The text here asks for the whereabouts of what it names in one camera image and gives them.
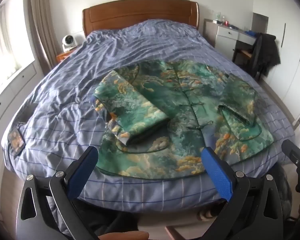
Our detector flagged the white round camera device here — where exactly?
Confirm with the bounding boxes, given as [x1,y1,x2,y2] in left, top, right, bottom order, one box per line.
[62,34,77,51]

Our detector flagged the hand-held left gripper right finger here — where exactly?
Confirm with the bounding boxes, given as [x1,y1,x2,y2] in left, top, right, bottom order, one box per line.
[201,146,284,240]

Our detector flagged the person's dark trousers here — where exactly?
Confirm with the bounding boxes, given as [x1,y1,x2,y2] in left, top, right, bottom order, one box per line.
[71,199,143,234]

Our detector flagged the wooden chair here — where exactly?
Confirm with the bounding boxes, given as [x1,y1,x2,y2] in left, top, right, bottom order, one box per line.
[232,47,263,80]

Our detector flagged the bed with blue striped cover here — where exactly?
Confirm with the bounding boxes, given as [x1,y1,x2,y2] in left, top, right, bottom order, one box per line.
[1,19,296,233]

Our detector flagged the person's foot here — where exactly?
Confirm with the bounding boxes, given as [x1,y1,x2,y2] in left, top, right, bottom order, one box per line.
[197,206,224,222]

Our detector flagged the white wardrobe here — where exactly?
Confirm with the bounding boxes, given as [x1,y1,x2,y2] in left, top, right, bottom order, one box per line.
[252,12,300,130]

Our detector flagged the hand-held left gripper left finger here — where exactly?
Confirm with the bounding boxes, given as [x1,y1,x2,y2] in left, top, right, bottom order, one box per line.
[16,146,100,240]

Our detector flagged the beige curtain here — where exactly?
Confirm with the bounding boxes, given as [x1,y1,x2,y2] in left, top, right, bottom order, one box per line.
[27,0,57,69]

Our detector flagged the person's left hand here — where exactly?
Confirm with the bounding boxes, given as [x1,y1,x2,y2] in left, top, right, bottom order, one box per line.
[99,231,150,240]

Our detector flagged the wooden bed headboard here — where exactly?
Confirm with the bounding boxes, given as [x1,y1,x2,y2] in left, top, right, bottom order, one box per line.
[82,0,199,37]

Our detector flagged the white desk with drawer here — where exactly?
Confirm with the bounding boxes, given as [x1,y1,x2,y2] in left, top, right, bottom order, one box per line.
[204,18,257,60]

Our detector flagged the black jacket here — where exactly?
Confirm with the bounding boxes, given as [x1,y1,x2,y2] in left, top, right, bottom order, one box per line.
[250,32,281,77]

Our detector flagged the wooden nightstand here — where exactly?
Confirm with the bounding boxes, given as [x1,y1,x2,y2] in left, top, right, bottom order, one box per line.
[56,47,78,64]

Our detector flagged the black flat device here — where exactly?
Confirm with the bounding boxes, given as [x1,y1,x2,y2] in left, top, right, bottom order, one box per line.
[17,105,37,124]

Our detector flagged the white window cabinet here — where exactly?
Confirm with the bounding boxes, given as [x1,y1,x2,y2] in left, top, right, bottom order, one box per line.
[0,62,44,142]

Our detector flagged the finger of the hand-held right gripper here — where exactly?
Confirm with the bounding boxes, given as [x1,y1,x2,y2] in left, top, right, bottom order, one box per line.
[281,139,300,164]

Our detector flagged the window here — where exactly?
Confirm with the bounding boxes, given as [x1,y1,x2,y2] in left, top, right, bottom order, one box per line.
[0,2,35,85]

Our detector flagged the smartphone with patterned case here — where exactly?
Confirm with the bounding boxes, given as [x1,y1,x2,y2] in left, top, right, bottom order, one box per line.
[8,127,25,155]

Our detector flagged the green cloud print padded jacket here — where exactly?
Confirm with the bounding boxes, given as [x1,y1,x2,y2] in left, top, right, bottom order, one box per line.
[93,59,275,180]

